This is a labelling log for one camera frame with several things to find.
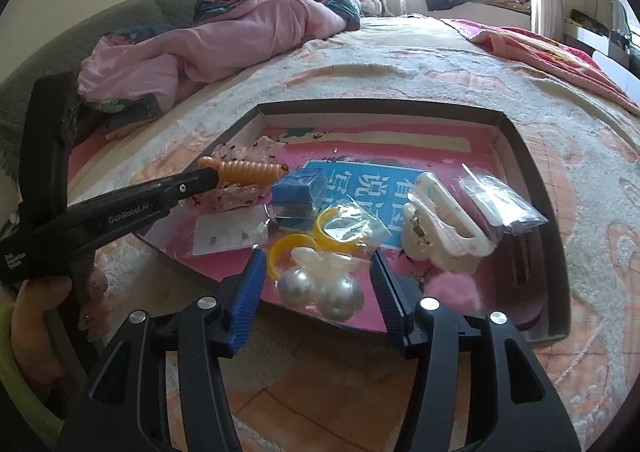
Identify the white earring card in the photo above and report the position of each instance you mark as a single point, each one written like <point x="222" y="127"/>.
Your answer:
<point x="225" y="234"/>

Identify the person's left forearm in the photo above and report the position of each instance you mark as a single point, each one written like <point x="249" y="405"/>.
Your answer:
<point x="15" y="382"/>

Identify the clear bag with dark contents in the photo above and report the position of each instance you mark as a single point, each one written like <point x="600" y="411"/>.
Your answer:
<point x="505" y="204"/>

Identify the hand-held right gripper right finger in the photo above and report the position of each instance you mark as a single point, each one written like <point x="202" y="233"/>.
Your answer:
<point x="392" y="304"/>

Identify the pink quilt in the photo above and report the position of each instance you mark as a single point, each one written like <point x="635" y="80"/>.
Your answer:
<point x="240" y="37"/>

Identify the white cabinet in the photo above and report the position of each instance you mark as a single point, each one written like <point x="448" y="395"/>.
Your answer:
<point x="600" y="45"/>

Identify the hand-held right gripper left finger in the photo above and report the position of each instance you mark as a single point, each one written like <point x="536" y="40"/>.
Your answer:
<point x="247" y="302"/>

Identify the red patterned blanket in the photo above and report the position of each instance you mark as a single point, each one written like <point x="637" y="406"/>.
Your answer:
<point x="550" y="57"/>

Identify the small blue box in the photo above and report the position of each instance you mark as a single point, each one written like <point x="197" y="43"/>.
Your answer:
<point x="297" y="192"/>

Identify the grey padded headboard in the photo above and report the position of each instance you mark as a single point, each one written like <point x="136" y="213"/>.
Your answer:
<point x="100" y="27"/>

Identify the pink fluffy hair clip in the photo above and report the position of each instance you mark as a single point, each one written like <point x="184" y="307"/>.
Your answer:
<point x="452" y="294"/>

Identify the white twin-ball hair clip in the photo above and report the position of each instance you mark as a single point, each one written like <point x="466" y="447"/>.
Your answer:
<point x="340" y="297"/>

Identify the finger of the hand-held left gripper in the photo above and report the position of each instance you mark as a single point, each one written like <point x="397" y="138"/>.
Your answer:
<point x="180" y="189"/>

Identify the orange ribbed hair clip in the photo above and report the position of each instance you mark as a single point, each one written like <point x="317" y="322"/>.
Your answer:
<point x="245" y="172"/>

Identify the black shallow cardboard box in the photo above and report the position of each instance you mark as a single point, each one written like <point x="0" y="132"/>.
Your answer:
<point x="540" y="172"/>

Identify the clear plastic bag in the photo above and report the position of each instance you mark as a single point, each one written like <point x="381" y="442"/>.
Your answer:
<point x="362" y="227"/>

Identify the white pink-dotted hair claw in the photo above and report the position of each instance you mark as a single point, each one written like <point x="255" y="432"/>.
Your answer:
<point x="450" y="232"/>

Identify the person's left hand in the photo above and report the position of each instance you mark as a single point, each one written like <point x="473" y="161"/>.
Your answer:
<point x="35" y="322"/>

